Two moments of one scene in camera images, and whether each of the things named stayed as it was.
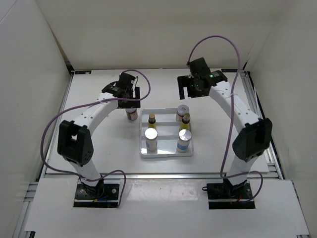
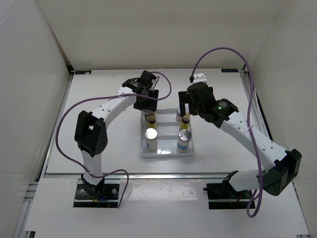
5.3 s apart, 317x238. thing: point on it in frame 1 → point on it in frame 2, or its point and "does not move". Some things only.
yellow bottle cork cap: [151, 121] does not move
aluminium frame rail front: [161, 176] does not move
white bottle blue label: [184, 137] does not move
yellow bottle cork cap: [185, 125] does not move
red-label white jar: [132, 113] → [146, 112]
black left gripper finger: [129, 104] → [142, 102]
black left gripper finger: [136, 104] → [152, 98]
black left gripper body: [130, 92] → [147, 90]
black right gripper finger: [184, 81] → [184, 96]
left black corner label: [82, 72] does not move
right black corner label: [229, 70] does not move
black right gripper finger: [182, 94] → [183, 109]
